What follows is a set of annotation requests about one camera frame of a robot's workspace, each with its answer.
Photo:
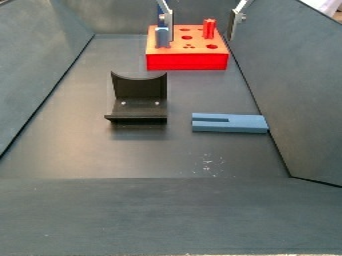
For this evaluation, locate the light blue slotted block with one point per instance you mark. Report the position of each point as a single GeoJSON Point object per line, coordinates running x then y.
{"type": "Point", "coordinates": [235, 123]}

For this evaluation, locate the black curved holder bracket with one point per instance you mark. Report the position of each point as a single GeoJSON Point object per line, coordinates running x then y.
{"type": "Point", "coordinates": [140, 98]}

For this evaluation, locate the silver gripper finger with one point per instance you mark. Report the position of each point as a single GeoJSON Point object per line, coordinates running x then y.
{"type": "Point", "coordinates": [167, 16]}
{"type": "Point", "coordinates": [236, 17]}

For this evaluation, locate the red peg board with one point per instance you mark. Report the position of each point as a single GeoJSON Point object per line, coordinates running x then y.
{"type": "Point", "coordinates": [190, 51]}

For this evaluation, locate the dark blue square bar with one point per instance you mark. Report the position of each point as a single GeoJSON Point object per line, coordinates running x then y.
{"type": "Point", "coordinates": [160, 20]}

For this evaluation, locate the grey notched peg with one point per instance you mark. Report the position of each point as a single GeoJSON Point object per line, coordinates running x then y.
{"type": "Point", "coordinates": [162, 37]}

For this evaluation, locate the red star-shaped peg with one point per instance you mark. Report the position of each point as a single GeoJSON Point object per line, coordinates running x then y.
{"type": "Point", "coordinates": [208, 28]}

